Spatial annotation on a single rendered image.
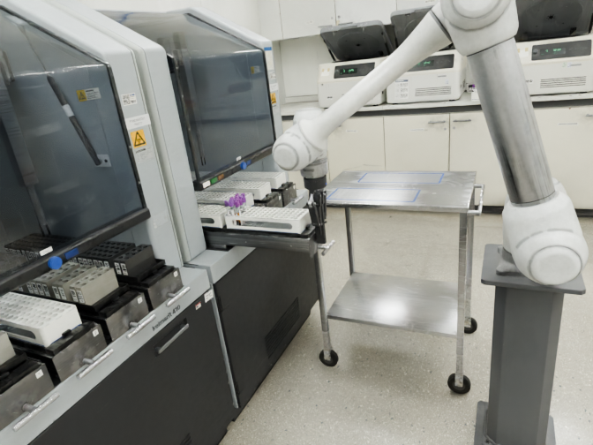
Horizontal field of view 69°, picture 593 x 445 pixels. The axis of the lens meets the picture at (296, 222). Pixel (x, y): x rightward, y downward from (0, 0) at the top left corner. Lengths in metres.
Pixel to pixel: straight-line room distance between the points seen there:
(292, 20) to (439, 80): 1.43
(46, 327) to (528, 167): 1.15
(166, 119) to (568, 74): 2.79
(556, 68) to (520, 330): 2.36
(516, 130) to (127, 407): 1.20
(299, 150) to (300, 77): 3.45
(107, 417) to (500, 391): 1.19
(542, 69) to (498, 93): 2.47
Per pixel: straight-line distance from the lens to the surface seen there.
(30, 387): 1.14
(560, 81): 3.56
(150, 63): 1.45
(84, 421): 1.26
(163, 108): 1.46
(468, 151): 3.63
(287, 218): 1.45
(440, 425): 1.90
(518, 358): 1.57
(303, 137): 1.17
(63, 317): 1.18
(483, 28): 1.05
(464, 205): 1.61
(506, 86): 1.08
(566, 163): 3.67
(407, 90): 3.62
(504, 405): 1.70
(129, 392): 1.34
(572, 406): 2.09
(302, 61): 4.55
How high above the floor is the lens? 1.37
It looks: 21 degrees down
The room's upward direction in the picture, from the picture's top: 7 degrees counter-clockwise
